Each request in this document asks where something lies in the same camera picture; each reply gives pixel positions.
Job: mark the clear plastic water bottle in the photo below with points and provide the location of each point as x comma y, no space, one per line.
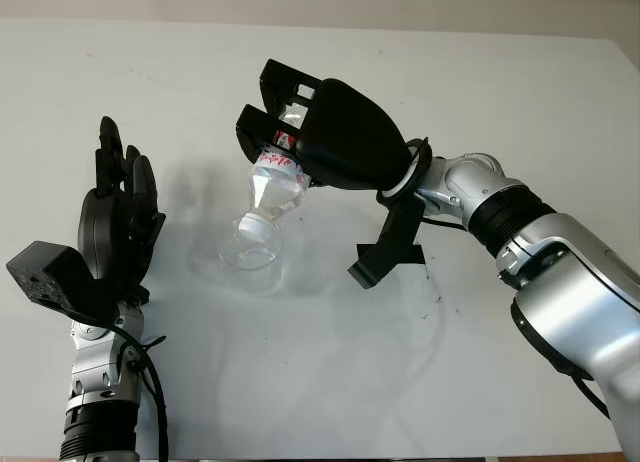
272,187

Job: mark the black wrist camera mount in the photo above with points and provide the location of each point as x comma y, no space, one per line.
47,274
395,237

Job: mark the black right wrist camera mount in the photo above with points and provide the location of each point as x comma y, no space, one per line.
395,237

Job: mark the black tape strip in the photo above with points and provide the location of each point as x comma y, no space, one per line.
415,254

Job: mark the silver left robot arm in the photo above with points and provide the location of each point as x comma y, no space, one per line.
97,367

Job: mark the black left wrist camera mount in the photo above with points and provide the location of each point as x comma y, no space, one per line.
47,274

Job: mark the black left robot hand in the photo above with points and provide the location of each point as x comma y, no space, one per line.
97,232

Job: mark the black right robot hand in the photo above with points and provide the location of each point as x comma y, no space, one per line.
350,137

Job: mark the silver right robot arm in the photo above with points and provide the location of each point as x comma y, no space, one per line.
565,272

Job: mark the clear plastic cup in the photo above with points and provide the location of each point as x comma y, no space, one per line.
255,277

